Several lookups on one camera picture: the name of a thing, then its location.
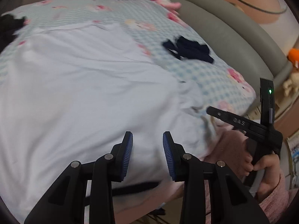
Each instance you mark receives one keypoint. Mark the blue checkered cartoon blanket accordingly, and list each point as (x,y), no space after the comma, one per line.
(222,86)

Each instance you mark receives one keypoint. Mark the pink fuzzy right sleeve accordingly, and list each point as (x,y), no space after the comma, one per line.
(231,149)

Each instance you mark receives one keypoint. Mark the person's right hand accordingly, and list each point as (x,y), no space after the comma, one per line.
(271,165)

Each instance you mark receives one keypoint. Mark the grey padded bed frame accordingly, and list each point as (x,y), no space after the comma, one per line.
(237,39)

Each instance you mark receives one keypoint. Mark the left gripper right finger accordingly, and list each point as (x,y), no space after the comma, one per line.
(230,201)

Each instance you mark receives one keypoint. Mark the pink plush toy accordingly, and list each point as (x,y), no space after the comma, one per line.
(167,4)

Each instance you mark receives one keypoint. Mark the black garment pile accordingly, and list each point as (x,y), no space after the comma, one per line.
(8,26)

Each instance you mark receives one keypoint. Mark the navy blue garment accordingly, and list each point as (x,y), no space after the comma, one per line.
(183,48)

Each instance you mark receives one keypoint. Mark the orange plush toy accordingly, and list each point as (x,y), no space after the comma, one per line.
(293,57)

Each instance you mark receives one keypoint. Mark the white t-shirt navy collar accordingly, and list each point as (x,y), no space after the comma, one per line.
(72,92)

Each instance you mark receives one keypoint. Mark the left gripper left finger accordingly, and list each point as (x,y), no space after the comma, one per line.
(64,200)

